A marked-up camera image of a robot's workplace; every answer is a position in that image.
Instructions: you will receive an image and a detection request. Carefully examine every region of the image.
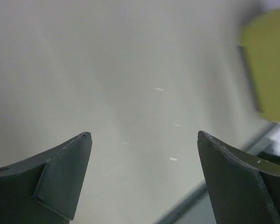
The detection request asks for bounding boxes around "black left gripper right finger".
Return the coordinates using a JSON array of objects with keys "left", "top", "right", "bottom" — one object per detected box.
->
[{"left": 197, "top": 131, "right": 280, "bottom": 224}]

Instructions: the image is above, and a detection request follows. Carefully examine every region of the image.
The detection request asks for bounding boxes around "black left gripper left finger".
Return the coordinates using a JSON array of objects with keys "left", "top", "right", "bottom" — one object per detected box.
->
[{"left": 0, "top": 132, "right": 92, "bottom": 224}]

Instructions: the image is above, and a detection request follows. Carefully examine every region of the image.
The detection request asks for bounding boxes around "olive green plastic bin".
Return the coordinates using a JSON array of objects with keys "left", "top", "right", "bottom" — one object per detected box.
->
[{"left": 239, "top": 8, "right": 280, "bottom": 122}]

